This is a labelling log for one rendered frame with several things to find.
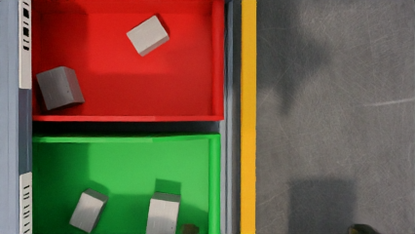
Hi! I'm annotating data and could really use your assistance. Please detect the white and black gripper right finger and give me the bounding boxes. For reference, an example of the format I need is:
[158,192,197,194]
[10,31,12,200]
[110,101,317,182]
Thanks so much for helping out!
[346,223,377,234]

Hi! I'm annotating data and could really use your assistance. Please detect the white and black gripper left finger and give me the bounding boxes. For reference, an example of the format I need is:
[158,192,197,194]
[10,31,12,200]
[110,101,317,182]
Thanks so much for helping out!
[184,223,201,234]

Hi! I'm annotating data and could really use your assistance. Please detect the red bin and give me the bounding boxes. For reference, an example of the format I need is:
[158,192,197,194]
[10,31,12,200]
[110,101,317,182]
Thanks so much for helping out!
[31,0,224,121]

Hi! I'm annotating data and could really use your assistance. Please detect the yellow bar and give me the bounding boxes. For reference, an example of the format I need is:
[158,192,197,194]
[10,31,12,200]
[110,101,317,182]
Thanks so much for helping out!
[241,0,256,234]

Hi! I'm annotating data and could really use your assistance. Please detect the green open bin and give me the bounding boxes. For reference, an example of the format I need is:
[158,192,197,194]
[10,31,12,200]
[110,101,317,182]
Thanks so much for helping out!
[32,132,221,234]

